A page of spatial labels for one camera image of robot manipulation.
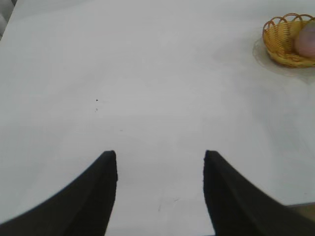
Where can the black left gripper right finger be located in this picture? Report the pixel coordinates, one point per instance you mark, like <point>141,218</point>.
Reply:
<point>241,204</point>

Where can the pink peach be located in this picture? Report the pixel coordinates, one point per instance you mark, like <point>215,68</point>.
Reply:
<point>306,40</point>

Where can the yellow woven wicker basket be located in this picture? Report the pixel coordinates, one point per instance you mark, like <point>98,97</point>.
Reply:
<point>278,37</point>

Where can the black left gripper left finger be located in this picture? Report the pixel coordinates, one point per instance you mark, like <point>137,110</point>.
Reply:
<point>73,204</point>

